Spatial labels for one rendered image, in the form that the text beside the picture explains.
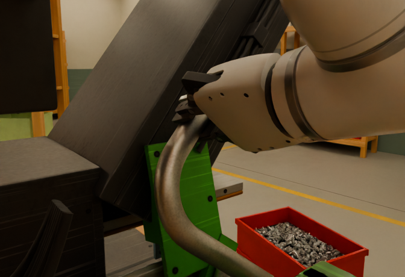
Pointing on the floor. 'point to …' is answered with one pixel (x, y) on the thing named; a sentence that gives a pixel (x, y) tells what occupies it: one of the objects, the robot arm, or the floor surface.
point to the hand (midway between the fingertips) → (197, 120)
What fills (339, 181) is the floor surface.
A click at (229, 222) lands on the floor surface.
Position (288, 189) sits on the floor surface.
